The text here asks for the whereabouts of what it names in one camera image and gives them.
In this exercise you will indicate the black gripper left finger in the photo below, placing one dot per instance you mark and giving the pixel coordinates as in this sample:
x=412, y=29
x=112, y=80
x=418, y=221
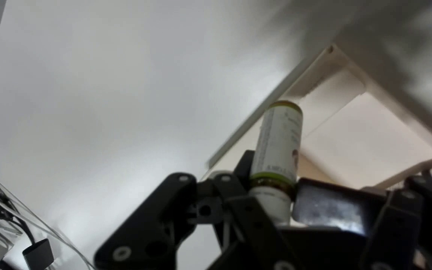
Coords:
x=176, y=220

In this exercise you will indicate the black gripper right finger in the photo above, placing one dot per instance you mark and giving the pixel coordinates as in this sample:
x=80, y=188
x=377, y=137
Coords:
x=376, y=215

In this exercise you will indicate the white bottle green bands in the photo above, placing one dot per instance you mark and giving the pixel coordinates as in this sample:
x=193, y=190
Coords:
x=278, y=145

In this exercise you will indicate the clear plastic box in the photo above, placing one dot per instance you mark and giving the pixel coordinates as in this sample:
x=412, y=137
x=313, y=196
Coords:
x=37, y=226

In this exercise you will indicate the cream wooden tray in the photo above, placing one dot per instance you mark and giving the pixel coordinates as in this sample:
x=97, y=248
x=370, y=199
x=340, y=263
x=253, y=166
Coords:
x=367, y=136

